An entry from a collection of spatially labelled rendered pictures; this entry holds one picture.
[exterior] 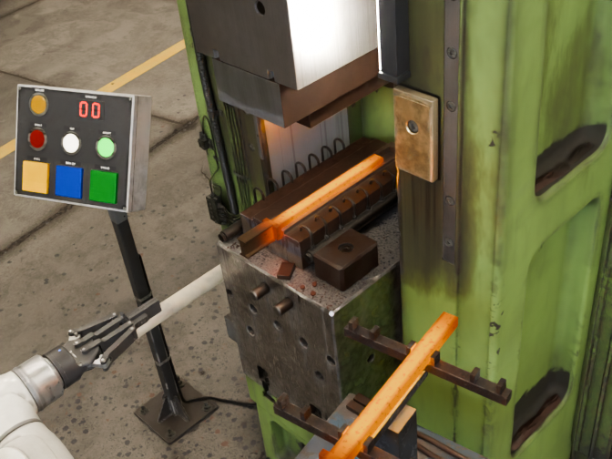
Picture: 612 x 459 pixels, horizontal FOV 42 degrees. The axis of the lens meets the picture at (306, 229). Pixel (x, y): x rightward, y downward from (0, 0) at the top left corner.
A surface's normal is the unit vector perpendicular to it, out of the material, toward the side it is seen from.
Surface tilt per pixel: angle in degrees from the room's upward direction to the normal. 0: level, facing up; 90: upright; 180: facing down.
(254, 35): 90
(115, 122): 60
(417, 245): 90
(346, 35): 90
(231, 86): 90
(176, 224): 0
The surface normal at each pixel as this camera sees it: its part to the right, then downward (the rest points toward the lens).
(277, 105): -0.71, 0.48
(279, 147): 0.70, 0.37
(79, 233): -0.10, -0.79
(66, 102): -0.35, 0.11
